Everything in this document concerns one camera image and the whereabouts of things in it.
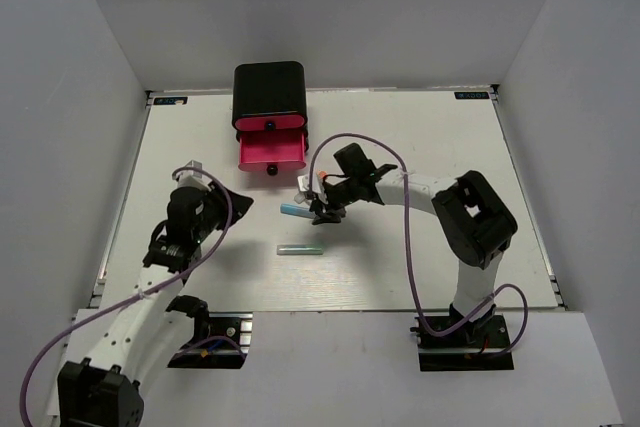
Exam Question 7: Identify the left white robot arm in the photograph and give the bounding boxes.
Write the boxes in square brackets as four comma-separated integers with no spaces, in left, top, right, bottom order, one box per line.
[57,177,254,426]

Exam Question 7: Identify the green capped highlighter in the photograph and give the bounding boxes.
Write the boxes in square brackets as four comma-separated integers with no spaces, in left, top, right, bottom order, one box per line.
[276,244,324,256]

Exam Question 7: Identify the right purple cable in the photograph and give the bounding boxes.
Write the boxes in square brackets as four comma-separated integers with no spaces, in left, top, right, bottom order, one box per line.
[308,133,529,361]

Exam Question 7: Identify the left blue corner label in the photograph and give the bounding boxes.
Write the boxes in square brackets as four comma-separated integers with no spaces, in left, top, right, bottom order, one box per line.
[153,96,188,106]

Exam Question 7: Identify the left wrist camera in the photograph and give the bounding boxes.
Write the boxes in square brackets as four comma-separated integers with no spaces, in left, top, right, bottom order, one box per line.
[172,160,209,191]

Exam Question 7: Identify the purple cable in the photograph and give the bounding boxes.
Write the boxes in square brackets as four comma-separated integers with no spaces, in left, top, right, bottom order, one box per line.
[308,133,529,361]
[20,169,249,427]

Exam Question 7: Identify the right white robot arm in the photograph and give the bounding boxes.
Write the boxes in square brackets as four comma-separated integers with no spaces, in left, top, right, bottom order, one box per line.
[298,143,518,346]

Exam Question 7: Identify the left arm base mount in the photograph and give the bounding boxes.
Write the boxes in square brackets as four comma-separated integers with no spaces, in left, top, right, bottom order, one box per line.
[168,312,253,370]

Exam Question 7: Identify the black drawer cabinet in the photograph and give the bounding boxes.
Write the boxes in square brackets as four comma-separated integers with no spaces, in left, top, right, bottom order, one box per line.
[231,60,309,146]

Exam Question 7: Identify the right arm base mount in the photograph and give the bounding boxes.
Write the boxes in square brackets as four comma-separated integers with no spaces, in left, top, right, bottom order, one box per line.
[410,315,514,372]

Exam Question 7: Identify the right blue corner label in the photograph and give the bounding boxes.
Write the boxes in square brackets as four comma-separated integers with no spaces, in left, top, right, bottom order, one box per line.
[454,91,490,100]

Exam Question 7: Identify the blue corner label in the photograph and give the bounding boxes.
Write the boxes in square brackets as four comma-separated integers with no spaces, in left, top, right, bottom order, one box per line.
[153,96,188,106]
[454,91,490,100]

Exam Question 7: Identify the pink drawer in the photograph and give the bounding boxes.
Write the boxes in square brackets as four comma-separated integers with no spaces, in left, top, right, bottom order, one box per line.
[233,114,306,132]
[238,129,307,172]

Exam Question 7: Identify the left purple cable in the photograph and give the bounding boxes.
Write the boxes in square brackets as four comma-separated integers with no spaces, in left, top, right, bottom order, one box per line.
[20,169,249,427]

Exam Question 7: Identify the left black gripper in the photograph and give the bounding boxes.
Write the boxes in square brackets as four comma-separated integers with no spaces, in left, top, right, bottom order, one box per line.
[193,179,255,242]

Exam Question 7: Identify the blue capped highlighter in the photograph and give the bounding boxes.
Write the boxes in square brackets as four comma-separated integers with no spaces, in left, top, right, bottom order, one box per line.
[280,203,315,219]

